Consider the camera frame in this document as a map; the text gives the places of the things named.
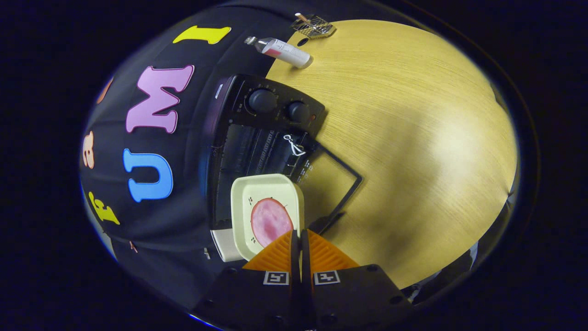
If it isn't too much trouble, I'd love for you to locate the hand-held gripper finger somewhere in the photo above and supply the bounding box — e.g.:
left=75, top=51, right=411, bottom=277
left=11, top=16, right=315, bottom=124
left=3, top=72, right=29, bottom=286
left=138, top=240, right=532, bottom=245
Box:
left=195, top=230, right=301, bottom=329
left=301, top=228, right=414, bottom=329

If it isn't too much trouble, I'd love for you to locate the pink ham slice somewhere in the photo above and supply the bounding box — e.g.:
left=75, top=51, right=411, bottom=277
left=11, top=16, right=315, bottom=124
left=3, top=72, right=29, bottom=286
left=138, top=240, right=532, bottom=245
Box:
left=250, top=198, right=294, bottom=248

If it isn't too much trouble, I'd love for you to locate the cream square plate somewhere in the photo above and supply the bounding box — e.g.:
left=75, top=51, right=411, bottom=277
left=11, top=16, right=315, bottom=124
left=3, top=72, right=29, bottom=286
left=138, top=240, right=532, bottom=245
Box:
left=231, top=173, right=305, bottom=262

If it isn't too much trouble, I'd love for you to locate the black toaster oven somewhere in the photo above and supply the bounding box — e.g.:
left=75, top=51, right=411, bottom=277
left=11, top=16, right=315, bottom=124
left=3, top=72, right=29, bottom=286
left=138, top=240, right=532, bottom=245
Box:
left=198, top=74, right=363, bottom=235

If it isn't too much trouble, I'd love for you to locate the white toaster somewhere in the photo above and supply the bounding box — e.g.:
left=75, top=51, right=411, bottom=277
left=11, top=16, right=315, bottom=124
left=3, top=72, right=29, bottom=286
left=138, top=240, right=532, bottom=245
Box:
left=210, top=228, right=244, bottom=263

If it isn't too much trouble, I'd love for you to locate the black backdrop cloth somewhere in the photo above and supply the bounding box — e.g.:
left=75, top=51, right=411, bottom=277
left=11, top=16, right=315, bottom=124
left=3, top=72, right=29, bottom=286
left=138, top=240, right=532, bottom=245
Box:
left=79, top=5, right=294, bottom=318

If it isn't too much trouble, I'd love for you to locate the clear bottle with pink label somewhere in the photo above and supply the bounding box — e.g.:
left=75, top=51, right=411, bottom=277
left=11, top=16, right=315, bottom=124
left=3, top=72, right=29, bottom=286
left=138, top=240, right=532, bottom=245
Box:
left=244, top=36, right=314, bottom=69

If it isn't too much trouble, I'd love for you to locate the white string loop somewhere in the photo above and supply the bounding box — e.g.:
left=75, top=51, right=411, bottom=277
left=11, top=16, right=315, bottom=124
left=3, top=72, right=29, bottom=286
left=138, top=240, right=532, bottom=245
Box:
left=283, top=134, right=306, bottom=157

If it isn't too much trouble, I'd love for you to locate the wire utensil holder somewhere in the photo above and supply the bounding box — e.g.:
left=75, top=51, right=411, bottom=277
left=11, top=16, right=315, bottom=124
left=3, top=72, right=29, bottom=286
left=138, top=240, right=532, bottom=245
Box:
left=290, top=13, right=337, bottom=40

